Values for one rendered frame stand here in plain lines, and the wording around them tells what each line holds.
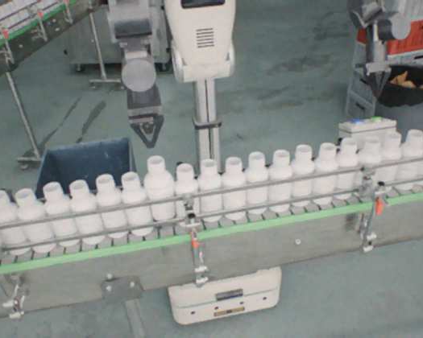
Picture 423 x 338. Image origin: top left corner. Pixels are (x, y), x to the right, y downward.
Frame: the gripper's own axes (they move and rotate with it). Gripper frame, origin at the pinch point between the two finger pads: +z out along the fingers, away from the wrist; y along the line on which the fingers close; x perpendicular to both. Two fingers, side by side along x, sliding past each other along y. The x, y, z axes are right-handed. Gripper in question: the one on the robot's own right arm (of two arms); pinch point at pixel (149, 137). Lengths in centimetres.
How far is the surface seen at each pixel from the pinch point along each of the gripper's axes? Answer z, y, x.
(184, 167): 10.8, -2.5, 7.0
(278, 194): 19.9, 1.6, 29.1
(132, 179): 11.7, -2.4, -5.4
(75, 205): 14.1, 1.1, -18.8
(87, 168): 42, -58, -26
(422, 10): 26, -176, 196
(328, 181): 18.1, 2.0, 41.9
